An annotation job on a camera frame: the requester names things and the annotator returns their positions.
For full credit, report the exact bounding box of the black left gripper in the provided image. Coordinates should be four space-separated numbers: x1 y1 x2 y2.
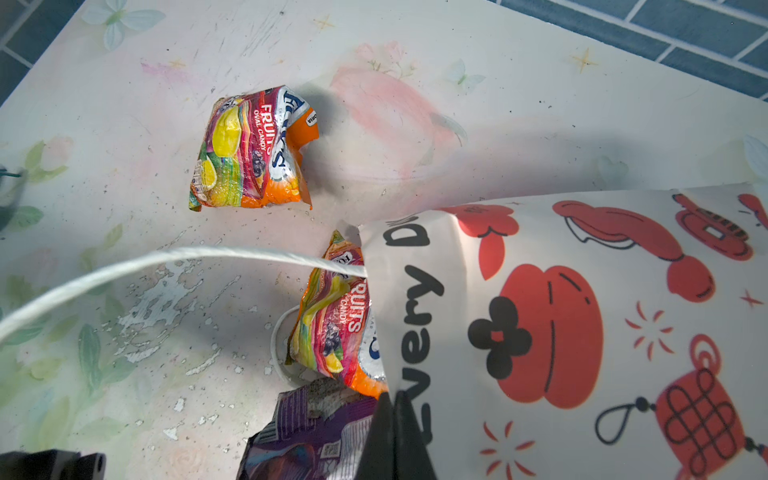
1 449 107 480

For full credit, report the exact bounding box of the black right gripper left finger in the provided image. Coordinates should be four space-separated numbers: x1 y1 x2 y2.
355 393 395 480

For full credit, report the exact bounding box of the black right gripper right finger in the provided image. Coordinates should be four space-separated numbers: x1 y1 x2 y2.
394 392 437 480

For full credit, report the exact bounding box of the purple snack packet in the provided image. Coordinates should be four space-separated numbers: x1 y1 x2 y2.
237 377 378 479

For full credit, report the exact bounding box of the red white paper bag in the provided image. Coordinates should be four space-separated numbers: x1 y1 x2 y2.
0 182 768 480

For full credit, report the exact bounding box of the orange fruit candy packet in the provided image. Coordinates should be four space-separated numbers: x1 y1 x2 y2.
188 86 319 212

